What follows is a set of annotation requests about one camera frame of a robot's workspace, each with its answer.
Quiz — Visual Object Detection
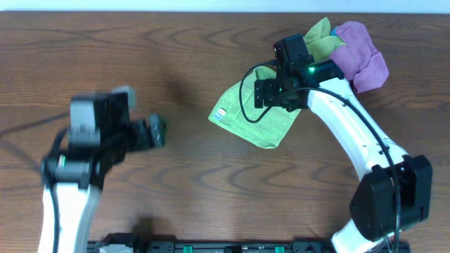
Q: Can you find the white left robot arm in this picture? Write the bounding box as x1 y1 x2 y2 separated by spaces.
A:
38 115 167 252

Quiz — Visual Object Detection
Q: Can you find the light green microfiber cloth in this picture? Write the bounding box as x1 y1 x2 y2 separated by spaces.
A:
208 67 301 149

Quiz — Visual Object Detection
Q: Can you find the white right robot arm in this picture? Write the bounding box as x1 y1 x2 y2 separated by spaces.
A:
255 60 432 252

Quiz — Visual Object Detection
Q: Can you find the purple crumpled cloth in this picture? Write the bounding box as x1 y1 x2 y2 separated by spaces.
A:
329 21 389 93

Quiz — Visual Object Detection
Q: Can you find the blue cloth under pile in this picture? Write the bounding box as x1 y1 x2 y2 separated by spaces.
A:
330 26 338 36

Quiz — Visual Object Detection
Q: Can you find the olive green crumpled cloth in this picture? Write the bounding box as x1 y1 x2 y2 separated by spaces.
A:
303 18 345 61

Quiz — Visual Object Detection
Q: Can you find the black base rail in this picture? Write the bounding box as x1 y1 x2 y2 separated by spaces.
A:
87 233 411 253

